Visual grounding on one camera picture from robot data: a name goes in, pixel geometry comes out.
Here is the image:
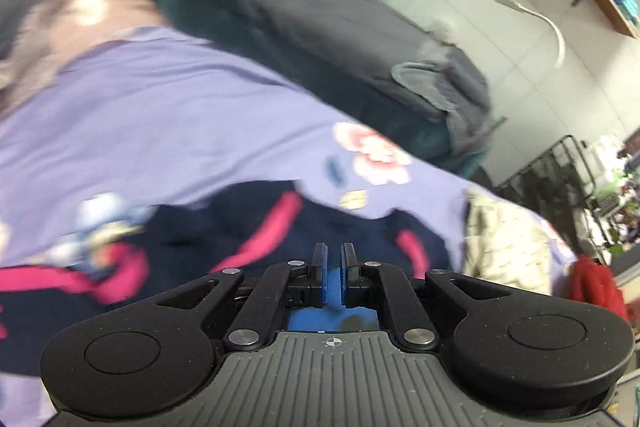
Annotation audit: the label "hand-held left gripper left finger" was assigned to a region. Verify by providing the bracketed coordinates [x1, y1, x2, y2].
[156, 243, 332, 354]

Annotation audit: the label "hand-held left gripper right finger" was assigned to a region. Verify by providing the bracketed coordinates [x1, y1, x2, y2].
[340, 243, 507, 354]

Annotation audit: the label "navy cartoon print garment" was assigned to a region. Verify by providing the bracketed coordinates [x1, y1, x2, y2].
[0, 179, 454, 344]

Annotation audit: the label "cream polka dot garment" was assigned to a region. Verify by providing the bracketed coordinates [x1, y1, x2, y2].
[462, 188, 554, 296]

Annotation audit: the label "dark grey folded cloth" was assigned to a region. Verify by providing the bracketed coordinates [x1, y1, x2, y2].
[442, 46, 495, 154]

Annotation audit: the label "grey trimmed blanket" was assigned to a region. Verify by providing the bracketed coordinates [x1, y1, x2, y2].
[391, 61, 457, 112]

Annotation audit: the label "black metal rack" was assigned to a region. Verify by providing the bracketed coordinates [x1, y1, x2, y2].
[494, 134, 599, 259]

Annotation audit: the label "purple floral bed sheet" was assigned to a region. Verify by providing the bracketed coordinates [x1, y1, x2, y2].
[0, 27, 576, 427]

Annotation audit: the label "red cloth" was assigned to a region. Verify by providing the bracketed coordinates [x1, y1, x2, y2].
[567, 256, 629, 334]

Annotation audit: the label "dark grey quilt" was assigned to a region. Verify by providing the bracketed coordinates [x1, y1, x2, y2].
[150, 0, 501, 158]

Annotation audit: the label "cluttered table items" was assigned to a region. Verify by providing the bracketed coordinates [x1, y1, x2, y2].
[584, 136, 640, 259]

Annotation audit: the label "white gooseneck lamp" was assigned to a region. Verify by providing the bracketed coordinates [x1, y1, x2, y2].
[490, 0, 567, 70]

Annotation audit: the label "pink dotted cloth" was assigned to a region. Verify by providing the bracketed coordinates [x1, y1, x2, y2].
[57, 0, 170, 44]

